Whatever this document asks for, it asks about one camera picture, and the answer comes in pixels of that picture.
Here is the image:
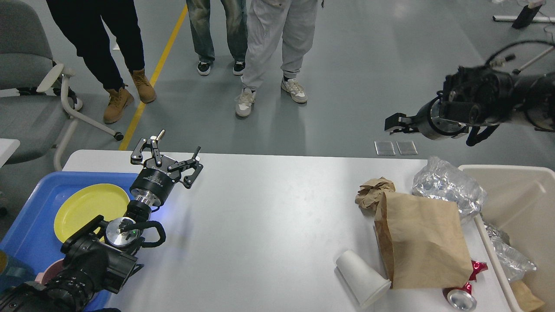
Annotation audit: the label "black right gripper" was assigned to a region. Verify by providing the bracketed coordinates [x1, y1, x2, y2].
[384, 96, 469, 140]

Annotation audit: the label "red drink can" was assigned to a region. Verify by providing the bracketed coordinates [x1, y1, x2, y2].
[442, 260, 488, 312]

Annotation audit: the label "lying white paper cup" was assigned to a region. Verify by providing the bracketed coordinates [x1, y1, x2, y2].
[335, 249, 391, 308]

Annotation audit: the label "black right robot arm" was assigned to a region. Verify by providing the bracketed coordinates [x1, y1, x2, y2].
[384, 40, 555, 146]

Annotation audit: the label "pink mug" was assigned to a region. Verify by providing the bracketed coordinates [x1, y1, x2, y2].
[34, 259, 64, 286]

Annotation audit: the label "aluminium foil tray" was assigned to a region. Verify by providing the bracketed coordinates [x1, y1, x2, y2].
[490, 236, 537, 283]

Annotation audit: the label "metal floor socket plate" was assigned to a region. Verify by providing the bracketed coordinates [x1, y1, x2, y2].
[374, 141, 396, 156]

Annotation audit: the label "grey office chair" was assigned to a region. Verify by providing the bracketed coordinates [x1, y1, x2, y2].
[0, 0, 124, 170]

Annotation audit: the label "blue plastic tray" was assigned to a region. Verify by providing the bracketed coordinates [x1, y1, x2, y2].
[0, 171, 141, 312]

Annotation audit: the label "crumpled brown paper ball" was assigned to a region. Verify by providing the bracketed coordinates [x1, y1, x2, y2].
[355, 176, 396, 211]

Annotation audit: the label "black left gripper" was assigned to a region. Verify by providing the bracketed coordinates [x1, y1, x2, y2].
[130, 129, 204, 207]

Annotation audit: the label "foil piece in bin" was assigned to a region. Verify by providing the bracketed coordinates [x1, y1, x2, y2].
[483, 221, 511, 246]

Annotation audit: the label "beige plastic bin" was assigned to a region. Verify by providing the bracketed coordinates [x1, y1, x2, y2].
[460, 165, 555, 312]

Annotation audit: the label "brown paper bag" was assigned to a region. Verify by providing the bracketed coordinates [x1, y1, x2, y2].
[374, 192, 473, 289]

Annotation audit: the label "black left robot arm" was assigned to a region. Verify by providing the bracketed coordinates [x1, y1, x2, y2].
[1, 130, 203, 312]

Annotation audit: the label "person black trousers brown boots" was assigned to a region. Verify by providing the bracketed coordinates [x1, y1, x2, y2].
[47, 0, 157, 124]

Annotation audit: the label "yellow plate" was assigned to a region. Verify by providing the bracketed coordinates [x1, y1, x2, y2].
[53, 183, 130, 243]

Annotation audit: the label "foil wrap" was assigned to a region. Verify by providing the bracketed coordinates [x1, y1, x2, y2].
[412, 156, 487, 224]

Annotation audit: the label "brown paper in bin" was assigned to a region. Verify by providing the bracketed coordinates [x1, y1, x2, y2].
[509, 280, 545, 312]

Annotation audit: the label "person faded jeans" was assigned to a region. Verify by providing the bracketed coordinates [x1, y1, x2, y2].
[186, 0, 248, 77]

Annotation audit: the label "person grey sweatpants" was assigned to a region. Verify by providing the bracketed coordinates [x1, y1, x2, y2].
[235, 0, 319, 118]

